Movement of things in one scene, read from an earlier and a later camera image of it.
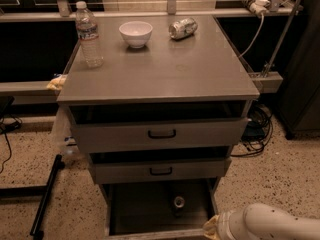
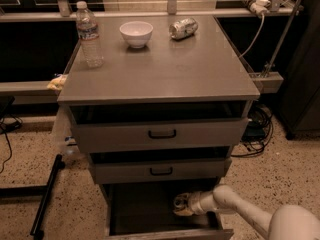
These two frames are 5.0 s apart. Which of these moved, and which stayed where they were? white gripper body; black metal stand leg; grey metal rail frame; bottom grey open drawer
Moved: white gripper body
Stayed: bottom grey open drawer; grey metal rail frame; black metal stand leg
